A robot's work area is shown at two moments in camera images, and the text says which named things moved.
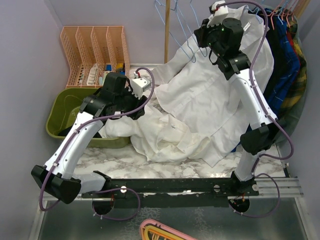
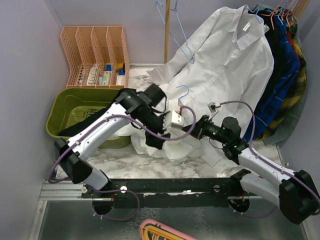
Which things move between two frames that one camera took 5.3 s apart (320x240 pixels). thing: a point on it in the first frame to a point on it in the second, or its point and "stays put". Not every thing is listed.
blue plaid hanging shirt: [280, 88] stays put
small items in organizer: [93, 76] stays put
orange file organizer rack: [88, 48] stays put
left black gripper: [137, 103] to [154, 140]
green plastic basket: [64, 105] stays put
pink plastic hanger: [147, 221] stays put
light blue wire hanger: [192, 34] to [176, 133]
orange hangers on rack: [285, 9] stays put
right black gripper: [201, 32] to [200, 127]
